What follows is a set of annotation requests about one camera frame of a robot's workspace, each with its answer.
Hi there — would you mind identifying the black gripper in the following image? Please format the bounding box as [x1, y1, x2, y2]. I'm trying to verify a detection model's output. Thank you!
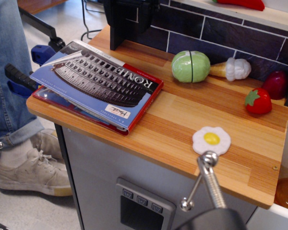
[104, 0, 160, 35]

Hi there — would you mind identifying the Rome guide book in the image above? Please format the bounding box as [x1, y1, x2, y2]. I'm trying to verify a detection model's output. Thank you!
[30, 40, 164, 136]

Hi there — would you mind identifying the black chair base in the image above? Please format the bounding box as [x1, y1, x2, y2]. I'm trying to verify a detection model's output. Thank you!
[18, 7, 65, 52]

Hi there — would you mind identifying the green toy cabbage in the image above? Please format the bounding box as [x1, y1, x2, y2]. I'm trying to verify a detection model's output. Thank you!
[171, 50, 211, 83]

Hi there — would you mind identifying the toy ice cream cone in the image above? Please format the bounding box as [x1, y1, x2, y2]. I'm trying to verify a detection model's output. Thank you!
[209, 57, 252, 81]

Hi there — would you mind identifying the blue black bar clamp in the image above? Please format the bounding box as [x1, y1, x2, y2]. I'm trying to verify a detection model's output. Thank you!
[4, 45, 56, 98]

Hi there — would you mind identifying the red toy chili pepper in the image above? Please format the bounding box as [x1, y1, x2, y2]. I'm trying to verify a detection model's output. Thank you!
[213, 0, 265, 11]

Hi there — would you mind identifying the toy fried egg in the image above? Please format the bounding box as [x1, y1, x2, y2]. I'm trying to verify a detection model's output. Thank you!
[192, 126, 231, 156]

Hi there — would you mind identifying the beige sneaker behind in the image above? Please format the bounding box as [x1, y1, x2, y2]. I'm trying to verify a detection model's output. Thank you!
[30, 129, 63, 159]

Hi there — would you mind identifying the beige sneaker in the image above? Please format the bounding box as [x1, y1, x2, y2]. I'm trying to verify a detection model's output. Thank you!
[0, 140, 72, 196]
[30, 129, 63, 159]

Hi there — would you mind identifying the person leg in jeans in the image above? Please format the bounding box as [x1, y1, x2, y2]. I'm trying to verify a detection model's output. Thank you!
[0, 0, 45, 163]

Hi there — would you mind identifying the red toy strawberry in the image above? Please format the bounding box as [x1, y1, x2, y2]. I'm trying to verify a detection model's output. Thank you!
[244, 88, 272, 114]

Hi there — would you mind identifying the dark red toy fruit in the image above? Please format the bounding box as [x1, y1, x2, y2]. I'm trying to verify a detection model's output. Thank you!
[262, 70, 288, 100]

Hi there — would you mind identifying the grey toy kitchen cabinet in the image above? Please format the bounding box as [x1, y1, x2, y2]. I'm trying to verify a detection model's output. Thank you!
[54, 124, 258, 230]

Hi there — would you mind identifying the beige sneaker front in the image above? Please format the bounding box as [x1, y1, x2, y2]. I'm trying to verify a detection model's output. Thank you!
[0, 140, 72, 196]

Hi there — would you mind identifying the grey oven control panel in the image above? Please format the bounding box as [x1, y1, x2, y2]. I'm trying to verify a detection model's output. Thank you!
[116, 178, 176, 230]

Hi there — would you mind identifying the black cable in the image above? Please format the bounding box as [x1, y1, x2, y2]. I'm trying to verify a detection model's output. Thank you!
[80, 0, 111, 41]

